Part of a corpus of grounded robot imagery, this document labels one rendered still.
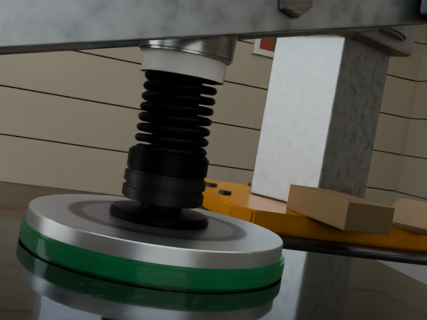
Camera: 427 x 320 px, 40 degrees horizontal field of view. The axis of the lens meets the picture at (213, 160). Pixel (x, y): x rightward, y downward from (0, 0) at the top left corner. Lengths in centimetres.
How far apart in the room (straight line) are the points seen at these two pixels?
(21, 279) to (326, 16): 30
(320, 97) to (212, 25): 84
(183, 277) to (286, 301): 8
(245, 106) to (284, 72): 569
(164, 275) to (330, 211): 69
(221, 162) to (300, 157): 569
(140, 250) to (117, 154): 620
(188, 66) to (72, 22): 10
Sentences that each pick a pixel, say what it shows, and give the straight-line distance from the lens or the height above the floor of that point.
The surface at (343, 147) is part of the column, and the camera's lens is 129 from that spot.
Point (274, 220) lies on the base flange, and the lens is 109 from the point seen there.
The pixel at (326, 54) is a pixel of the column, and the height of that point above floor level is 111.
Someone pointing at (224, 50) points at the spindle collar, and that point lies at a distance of 47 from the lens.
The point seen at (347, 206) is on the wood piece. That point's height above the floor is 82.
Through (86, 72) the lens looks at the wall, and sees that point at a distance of 651.
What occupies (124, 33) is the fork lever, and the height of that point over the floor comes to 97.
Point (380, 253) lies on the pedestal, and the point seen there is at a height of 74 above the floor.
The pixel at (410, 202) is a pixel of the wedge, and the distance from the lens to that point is 138.
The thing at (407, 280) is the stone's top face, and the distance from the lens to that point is 58.
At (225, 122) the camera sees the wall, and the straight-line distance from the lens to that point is 692.
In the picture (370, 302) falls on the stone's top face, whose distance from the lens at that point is 47.
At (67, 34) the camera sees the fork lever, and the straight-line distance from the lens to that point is 40.
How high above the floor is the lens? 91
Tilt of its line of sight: 3 degrees down
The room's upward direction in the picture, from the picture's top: 10 degrees clockwise
